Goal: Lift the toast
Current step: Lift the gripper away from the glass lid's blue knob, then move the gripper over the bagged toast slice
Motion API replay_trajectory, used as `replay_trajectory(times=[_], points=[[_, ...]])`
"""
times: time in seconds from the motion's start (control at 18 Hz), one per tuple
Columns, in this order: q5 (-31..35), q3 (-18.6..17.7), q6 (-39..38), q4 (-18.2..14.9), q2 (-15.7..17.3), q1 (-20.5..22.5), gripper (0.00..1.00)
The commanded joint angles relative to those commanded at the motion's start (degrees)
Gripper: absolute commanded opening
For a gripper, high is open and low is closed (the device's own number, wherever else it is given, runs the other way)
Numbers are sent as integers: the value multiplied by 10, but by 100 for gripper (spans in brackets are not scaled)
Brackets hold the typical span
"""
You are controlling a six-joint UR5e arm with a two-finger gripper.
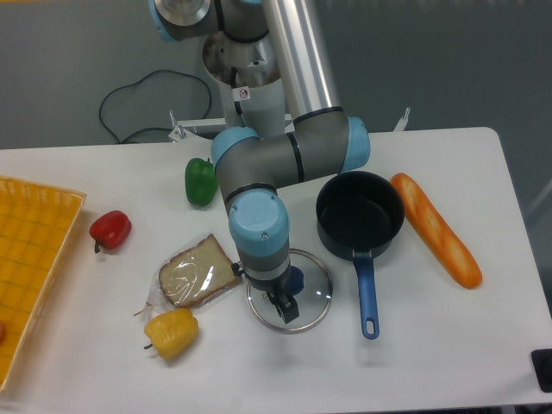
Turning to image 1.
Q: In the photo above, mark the orange baguette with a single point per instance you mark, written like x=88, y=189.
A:
x=435, y=232

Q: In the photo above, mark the black object at table edge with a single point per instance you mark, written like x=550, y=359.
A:
x=542, y=363

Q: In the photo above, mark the yellow bell pepper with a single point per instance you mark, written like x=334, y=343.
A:
x=172, y=332

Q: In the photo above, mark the black saucepan with blue handle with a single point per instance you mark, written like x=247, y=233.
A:
x=358, y=215

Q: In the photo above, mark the toast slice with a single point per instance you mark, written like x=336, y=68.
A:
x=192, y=279

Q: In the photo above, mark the red bell pepper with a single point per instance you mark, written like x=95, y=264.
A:
x=110, y=230

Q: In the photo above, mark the green bell pepper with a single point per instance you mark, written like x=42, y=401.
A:
x=200, y=182

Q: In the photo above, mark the glass lid with blue knob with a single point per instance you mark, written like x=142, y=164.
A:
x=311, y=287

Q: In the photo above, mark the white table bracket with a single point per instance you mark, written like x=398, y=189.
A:
x=403, y=121

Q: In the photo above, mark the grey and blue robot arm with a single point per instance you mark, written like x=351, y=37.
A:
x=301, y=136

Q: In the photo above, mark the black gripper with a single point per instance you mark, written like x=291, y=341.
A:
x=274, y=282

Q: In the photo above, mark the yellow plastic basket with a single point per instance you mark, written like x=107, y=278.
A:
x=36, y=221

